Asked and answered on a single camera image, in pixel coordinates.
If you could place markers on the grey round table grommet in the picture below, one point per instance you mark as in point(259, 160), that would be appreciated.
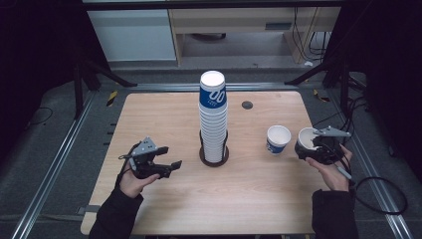
point(247, 105)

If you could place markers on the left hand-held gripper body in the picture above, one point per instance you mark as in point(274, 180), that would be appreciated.
point(146, 162)

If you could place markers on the small white plug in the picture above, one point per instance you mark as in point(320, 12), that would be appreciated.
point(309, 63)

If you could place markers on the light wooden desk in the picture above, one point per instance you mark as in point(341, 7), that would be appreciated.
point(232, 18)

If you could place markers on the person's left hand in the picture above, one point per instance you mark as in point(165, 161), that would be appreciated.
point(132, 187)

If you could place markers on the yellow black tape strip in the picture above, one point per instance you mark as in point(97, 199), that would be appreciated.
point(321, 96)
point(112, 98)

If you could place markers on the person's right hand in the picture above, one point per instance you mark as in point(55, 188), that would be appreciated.
point(335, 177)

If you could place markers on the white cabinet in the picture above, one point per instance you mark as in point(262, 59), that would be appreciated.
point(132, 35)

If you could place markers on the long metal floor rail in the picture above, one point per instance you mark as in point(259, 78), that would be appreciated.
point(49, 174)
point(396, 225)

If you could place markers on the brown cup holder black rods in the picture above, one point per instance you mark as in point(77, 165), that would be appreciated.
point(215, 164)

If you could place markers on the black metal stand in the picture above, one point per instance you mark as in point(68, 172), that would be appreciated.
point(78, 93)
point(345, 86)

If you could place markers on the blue white paper cup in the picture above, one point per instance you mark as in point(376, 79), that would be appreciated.
point(278, 137)
point(305, 137)

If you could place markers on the short metal floor rail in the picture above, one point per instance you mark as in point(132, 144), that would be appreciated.
point(166, 87)

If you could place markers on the stack of white paper cups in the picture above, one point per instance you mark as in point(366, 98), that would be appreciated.
point(213, 116)

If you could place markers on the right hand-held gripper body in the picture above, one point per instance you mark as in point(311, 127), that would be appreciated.
point(330, 149)

